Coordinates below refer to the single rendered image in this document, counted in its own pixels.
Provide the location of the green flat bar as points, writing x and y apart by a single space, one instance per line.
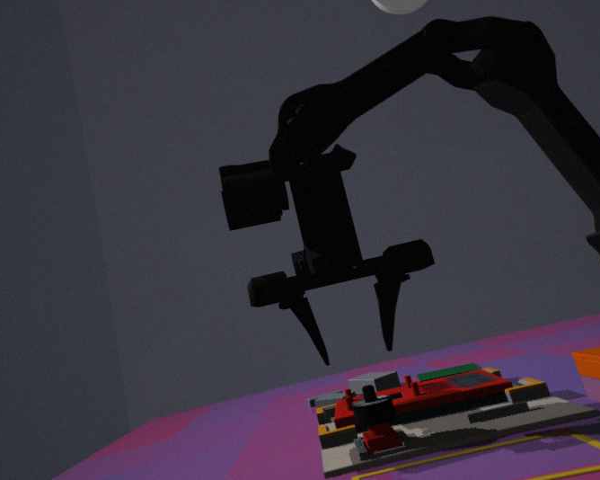
447 372

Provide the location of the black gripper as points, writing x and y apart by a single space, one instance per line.
330 243

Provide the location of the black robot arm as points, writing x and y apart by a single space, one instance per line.
514 72

